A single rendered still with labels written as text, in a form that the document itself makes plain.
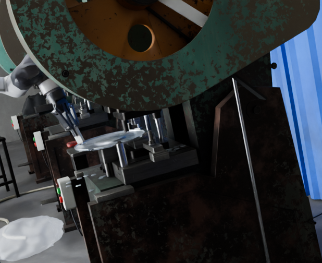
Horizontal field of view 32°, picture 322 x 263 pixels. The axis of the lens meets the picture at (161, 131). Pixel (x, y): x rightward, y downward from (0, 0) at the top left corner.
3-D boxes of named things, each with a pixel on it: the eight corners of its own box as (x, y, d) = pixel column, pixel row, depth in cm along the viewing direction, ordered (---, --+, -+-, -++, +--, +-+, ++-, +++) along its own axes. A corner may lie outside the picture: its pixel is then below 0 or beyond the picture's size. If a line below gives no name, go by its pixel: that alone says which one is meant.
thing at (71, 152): (78, 186, 219) (70, 153, 217) (73, 179, 232) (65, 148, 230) (139, 169, 226) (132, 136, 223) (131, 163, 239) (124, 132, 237)
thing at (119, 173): (125, 185, 208) (121, 169, 207) (101, 165, 251) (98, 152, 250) (199, 163, 216) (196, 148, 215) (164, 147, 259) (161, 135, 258)
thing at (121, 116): (125, 127, 219) (122, 113, 218) (113, 122, 238) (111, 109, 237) (163, 117, 223) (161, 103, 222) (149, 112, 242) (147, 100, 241)
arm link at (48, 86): (34, 87, 231) (40, 99, 231) (54, 73, 225) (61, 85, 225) (51, 82, 242) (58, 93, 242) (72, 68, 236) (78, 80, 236)
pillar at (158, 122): (160, 143, 225) (153, 109, 222) (159, 142, 227) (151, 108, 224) (165, 142, 225) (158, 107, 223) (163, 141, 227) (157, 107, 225)
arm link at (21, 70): (15, 96, 229) (24, 88, 220) (0, 67, 228) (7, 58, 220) (52, 81, 239) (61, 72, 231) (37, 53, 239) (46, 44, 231)
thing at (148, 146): (154, 162, 208) (148, 135, 206) (142, 155, 224) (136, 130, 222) (169, 158, 209) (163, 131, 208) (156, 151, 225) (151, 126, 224)
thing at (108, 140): (157, 128, 234) (156, 126, 234) (123, 147, 209) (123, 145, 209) (98, 135, 247) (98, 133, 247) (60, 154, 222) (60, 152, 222)
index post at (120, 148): (122, 167, 211) (116, 142, 209) (120, 166, 214) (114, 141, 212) (128, 165, 211) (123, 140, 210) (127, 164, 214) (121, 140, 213)
